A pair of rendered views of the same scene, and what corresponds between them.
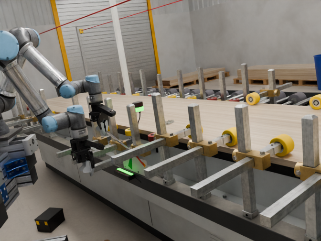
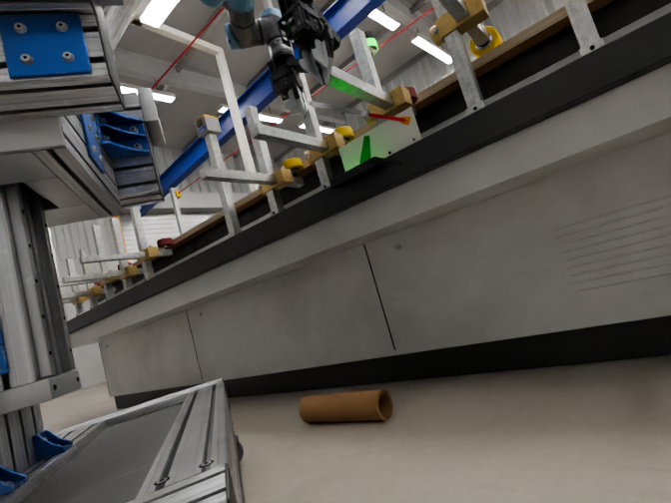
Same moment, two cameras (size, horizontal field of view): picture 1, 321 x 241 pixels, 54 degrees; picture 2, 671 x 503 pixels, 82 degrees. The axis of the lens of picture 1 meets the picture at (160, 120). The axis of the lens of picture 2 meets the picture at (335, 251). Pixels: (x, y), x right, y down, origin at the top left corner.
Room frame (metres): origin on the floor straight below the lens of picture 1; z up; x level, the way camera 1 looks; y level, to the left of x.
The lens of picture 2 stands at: (0.73, 0.69, 0.36)
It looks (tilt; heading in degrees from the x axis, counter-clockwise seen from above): 6 degrees up; 343
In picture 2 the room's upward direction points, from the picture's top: 16 degrees counter-clockwise
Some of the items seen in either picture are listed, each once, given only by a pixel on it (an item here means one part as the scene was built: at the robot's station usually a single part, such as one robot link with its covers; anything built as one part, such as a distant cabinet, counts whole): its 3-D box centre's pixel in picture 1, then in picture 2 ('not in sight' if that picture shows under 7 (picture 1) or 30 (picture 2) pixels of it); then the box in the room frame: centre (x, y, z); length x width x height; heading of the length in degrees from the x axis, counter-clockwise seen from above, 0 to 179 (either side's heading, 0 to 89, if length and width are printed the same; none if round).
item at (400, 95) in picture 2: (140, 149); (387, 107); (1.68, 0.14, 0.85); 0.13 x 0.06 x 0.05; 37
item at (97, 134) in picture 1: (96, 129); (266, 166); (2.10, 0.45, 0.90); 0.03 x 0.03 x 0.48; 37
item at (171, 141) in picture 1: (165, 138); (457, 21); (1.48, -0.01, 0.95); 0.13 x 0.06 x 0.05; 37
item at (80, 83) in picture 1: (75, 87); (243, 31); (1.82, 0.46, 1.23); 0.11 x 0.11 x 0.08; 84
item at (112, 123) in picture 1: (114, 135); (315, 135); (1.90, 0.30, 0.89); 0.03 x 0.03 x 0.48; 37
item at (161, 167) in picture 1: (194, 152); not in sight; (1.23, -0.12, 0.95); 0.50 x 0.04 x 0.04; 127
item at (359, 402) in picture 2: not in sight; (342, 406); (1.91, 0.45, 0.04); 0.30 x 0.08 x 0.08; 37
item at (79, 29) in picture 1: (86, 65); (187, 242); (4.62, 0.94, 1.25); 0.09 x 0.08 x 1.10; 37
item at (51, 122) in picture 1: (54, 122); not in sight; (1.43, 0.49, 1.12); 0.11 x 0.11 x 0.08; 34
